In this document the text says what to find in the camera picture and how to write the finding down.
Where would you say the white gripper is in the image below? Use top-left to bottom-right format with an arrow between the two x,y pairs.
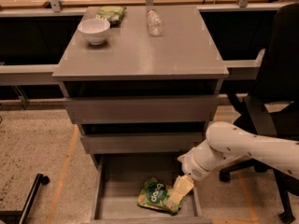
166,152 -> 209,211

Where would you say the green dang rice chip bag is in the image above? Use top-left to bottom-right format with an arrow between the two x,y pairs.
136,176 -> 182,215

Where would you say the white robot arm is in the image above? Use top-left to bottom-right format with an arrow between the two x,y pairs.
166,121 -> 299,208

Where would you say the grey middle drawer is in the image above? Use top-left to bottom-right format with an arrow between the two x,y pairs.
80,132 -> 203,154

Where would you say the grey open bottom drawer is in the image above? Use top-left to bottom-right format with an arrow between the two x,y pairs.
90,154 -> 212,224

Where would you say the grey drawer cabinet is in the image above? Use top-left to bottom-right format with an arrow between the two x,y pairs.
53,7 -> 228,166

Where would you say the grey top drawer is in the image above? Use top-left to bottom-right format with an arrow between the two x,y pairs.
65,95 -> 218,124

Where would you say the green snack bag on counter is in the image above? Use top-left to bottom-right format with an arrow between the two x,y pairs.
95,6 -> 126,25

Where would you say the black office chair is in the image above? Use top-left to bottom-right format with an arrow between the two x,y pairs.
219,2 -> 299,224

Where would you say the black wheeled stand leg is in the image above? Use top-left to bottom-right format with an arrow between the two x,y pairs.
0,174 -> 50,224

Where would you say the clear plastic water bottle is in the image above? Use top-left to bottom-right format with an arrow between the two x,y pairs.
147,9 -> 163,36

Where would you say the white ceramic bowl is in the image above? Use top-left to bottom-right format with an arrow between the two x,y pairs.
78,19 -> 110,45

